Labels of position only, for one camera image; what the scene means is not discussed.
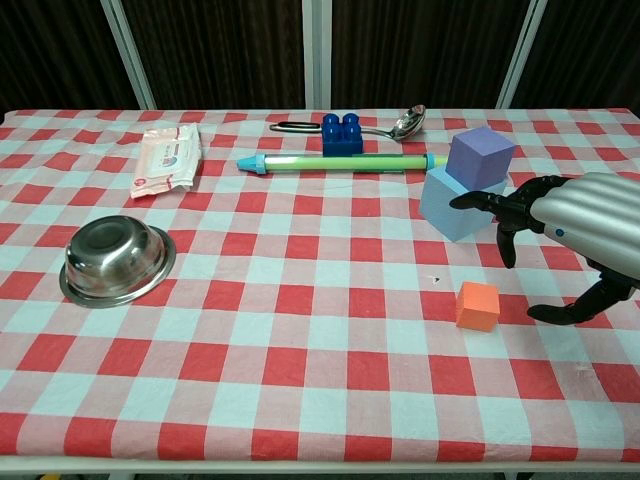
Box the green teal water squirter tube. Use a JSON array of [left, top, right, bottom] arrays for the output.
[[235, 152, 450, 177]]

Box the small orange foam cube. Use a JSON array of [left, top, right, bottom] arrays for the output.
[[455, 280, 502, 333]]

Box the red white checkered tablecloth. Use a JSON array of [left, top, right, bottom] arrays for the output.
[[0, 108, 640, 464]]

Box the white table edge frame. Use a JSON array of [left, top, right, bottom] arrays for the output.
[[0, 453, 640, 480]]

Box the large light blue foam cube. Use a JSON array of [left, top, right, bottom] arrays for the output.
[[418, 165, 509, 244]]

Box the white metal frame post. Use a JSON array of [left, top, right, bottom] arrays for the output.
[[301, 0, 333, 110], [494, 0, 549, 110], [99, 0, 158, 111]]

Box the pink wet wipes pack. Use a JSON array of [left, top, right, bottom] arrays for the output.
[[129, 123, 203, 200]]

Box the upturned stainless steel bowl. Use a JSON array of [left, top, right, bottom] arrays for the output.
[[58, 215, 178, 309]]

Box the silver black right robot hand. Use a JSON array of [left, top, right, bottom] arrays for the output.
[[448, 171, 640, 327]]

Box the medium purple foam cube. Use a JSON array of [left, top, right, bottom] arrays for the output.
[[445, 126, 517, 193]]

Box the blue toy building brick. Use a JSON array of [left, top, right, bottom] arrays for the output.
[[321, 112, 364, 157]]

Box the stainless steel ladle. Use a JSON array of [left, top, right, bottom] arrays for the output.
[[269, 104, 427, 144]]

